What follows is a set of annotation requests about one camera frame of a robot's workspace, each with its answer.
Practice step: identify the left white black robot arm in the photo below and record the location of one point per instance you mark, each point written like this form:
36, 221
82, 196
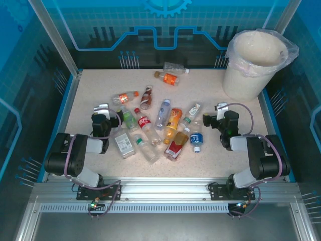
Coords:
62, 155

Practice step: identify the aluminium frame post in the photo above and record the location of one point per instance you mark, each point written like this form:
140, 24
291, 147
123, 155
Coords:
283, 15
57, 37

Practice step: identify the connector with green light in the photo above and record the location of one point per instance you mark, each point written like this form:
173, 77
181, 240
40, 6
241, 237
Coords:
242, 204
94, 204

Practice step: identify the clear bottle white cap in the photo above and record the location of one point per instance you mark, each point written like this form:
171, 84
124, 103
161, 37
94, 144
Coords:
173, 67

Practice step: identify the orange juice bottle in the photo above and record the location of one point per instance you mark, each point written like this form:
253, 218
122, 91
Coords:
173, 120

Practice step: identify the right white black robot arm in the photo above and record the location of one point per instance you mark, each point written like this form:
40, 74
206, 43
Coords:
260, 160

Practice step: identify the beige plastic bin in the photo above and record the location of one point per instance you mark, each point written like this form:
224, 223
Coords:
240, 82

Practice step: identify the blue table side rail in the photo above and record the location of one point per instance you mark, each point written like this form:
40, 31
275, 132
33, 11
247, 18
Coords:
61, 120
269, 113

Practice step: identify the red label tea bottle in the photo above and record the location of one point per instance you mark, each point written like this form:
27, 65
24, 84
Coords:
175, 146

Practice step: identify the white label square bottle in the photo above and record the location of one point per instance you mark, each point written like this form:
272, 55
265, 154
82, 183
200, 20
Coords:
124, 144

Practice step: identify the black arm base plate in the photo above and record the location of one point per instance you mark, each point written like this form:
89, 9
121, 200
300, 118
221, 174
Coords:
218, 194
85, 194

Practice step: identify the white bottle green red print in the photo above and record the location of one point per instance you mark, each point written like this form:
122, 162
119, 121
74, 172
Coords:
194, 110

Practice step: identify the red label cola bottle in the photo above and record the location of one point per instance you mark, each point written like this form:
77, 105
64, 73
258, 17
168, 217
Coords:
145, 122

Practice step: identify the blue label bottle white cap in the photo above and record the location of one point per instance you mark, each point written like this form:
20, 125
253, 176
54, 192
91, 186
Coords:
196, 139

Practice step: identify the brown label drink bottle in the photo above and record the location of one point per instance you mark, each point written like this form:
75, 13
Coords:
146, 98

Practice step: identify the grey metal bottom panel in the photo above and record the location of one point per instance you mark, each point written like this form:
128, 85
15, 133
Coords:
163, 228

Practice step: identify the large clear bottle green cap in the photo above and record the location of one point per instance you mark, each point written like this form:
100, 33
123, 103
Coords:
148, 150

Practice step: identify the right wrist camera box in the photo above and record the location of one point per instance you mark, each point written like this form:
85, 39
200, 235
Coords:
222, 110

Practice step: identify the aluminium front rail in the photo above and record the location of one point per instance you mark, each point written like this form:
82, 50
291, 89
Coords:
163, 188

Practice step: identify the green label clear bottle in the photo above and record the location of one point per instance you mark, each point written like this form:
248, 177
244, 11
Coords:
129, 119

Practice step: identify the clear bottle blue cap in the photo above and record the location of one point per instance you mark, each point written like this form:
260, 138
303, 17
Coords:
162, 114

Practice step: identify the orange label bottle brown cap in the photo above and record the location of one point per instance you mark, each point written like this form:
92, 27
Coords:
169, 79

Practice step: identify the clear plastic bin liner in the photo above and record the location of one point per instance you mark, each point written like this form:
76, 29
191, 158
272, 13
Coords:
292, 50

